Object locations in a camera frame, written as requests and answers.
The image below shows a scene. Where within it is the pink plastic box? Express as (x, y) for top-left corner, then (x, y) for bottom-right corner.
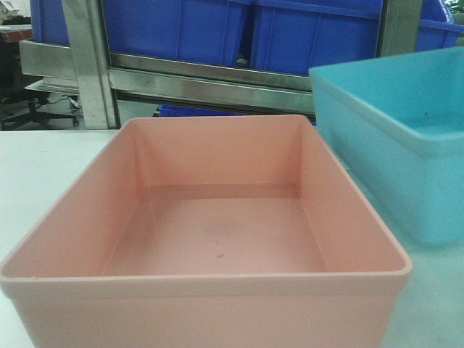
(1, 115), (412, 347)

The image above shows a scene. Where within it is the light blue plastic box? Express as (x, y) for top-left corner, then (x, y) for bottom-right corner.
(310, 46), (463, 246)

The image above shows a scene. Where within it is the blue bin under shelf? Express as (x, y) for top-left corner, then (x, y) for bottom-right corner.
(158, 104), (240, 117)

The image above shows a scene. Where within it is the stainless steel front shelf rack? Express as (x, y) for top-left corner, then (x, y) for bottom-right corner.
(20, 0), (423, 131)

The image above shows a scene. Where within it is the blue storage bin left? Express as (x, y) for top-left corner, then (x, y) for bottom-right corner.
(102, 1), (253, 67)

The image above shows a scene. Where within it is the blue storage bin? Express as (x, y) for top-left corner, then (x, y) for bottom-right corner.
(249, 1), (382, 75)
(102, 1), (253, 67)

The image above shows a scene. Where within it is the blue storage bin right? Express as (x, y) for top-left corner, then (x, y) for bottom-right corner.
(249, 1), (382, 75)

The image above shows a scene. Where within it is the blue bin far left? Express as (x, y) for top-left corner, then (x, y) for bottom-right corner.
(30, 0), (70, 46)

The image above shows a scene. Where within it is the blue bin far right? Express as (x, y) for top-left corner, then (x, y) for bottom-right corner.
(415, 0), (463, 51)

